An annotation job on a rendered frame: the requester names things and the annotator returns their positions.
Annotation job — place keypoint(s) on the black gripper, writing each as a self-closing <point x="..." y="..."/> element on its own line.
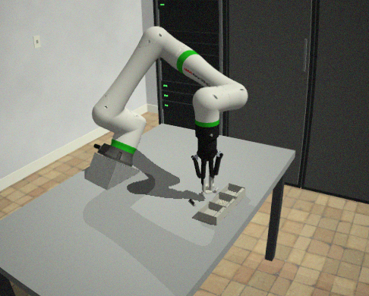
<point x="204" y="148"/>

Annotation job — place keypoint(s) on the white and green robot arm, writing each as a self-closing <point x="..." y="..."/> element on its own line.
<point x="218" y="95"/>

